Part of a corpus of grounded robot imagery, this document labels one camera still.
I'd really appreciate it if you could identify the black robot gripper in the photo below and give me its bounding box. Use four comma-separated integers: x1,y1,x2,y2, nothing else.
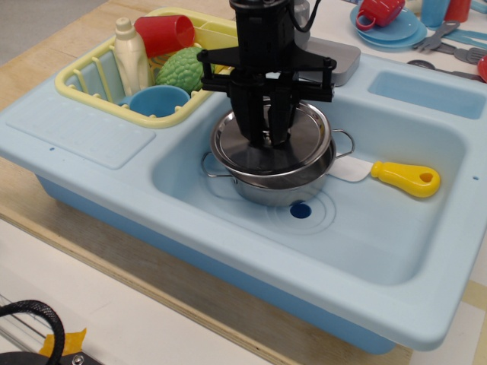
197,1,336,146

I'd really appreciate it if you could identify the stainless steel pot lid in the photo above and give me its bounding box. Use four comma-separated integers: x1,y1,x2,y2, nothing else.
210,102,332,176

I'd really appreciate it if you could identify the yellow dish drying rack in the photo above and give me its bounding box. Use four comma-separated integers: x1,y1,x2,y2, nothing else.
54,7,238,129

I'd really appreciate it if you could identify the green toy vegetable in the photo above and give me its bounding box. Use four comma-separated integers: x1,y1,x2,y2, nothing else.
155,46,203,94

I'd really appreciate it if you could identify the blue plastic cup in rack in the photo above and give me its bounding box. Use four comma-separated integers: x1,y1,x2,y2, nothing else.
118,85,190,118

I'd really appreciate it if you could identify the red plastic cup in rack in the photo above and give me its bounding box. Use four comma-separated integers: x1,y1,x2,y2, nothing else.
135,15,195,59

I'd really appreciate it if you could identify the cream toy bottle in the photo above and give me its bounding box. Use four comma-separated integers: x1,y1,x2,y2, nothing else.
113,17,153,96

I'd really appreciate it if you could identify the red mug on plates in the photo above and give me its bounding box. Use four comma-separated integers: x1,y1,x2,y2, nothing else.
355,0,405,31

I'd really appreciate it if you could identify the dark grey toy ladle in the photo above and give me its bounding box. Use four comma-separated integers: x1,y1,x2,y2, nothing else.
407,59,485,83

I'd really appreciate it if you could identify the blue plastic plate stack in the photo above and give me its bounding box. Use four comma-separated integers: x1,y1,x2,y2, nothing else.
349,6,427,49

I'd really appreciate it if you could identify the grey toy fork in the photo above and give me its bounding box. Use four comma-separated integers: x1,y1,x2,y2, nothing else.
413,21,460,52

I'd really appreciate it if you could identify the blue toy utensil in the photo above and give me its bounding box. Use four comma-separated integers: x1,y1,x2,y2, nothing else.
445,30,486,48

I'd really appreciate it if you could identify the grey toy spatula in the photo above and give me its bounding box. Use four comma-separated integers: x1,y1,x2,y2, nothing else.
435,43,486,65

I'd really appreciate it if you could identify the red plastic cup at back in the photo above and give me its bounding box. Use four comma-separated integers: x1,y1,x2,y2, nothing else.
444,0,472,23

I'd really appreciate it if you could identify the light blue toy sink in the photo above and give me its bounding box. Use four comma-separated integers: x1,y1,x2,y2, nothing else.
1,55,486,354

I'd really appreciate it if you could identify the yellow tape piece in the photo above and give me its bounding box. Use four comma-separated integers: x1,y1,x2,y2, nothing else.
38,328,87,357

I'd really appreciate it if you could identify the yellow handled toy knife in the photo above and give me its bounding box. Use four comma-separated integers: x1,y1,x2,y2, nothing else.
329,156,441,198

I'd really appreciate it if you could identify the black braided cable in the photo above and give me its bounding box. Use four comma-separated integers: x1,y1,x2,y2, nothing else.
0,300,66,365

